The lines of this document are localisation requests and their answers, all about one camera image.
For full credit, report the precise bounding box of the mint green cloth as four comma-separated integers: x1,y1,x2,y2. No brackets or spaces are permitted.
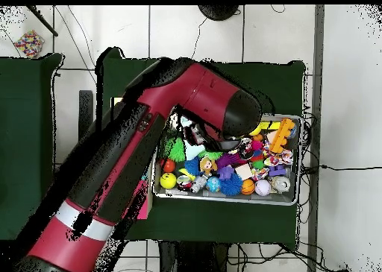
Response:
181,118,209,147

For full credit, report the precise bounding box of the wooden box with three holes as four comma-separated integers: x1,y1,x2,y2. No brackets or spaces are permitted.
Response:
110,97,155,221

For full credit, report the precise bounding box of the clear mesh bin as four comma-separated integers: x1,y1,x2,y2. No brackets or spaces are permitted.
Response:
150,110,302,207

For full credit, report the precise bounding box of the green spiky ball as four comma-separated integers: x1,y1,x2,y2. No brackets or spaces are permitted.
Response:
163,136,187,162

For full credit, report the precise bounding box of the large blue spiky ball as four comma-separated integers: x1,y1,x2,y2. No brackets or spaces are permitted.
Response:
184,157,202,177

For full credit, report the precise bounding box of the small red ball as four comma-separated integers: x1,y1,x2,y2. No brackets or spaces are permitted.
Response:
161,158,178,174

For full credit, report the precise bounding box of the yellow smiley ball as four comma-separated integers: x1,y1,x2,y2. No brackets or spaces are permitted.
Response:
159,172,178,190

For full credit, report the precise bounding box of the small blue spiky ball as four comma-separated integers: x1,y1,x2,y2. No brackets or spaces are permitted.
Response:
219,172,244,197

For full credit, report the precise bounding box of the plain wooden cube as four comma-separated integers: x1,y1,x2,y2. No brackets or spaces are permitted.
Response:
234,163,254,181

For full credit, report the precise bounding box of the yellow tennis ball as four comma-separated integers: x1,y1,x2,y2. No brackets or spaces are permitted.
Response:
249,122,267,136

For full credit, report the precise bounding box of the orange toy brick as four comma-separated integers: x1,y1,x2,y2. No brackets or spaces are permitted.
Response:
266,118,298,154

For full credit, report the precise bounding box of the crushed silver can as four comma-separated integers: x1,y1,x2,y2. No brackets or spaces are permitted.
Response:
271,176,292,194

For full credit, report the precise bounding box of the black round base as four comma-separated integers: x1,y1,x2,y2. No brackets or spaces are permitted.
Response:
198,4,239,22

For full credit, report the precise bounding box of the grey metal strip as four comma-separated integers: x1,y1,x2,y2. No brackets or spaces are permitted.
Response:
307,4,326,272

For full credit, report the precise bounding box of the dark green side table cloth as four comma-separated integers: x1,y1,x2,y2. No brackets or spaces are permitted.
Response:
0,53,66,244

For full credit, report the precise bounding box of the colourful patterned packet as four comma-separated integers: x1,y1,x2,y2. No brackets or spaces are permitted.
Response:
13,30,46,60

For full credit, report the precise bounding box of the black rod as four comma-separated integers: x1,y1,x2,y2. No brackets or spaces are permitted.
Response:
26,5,59,37

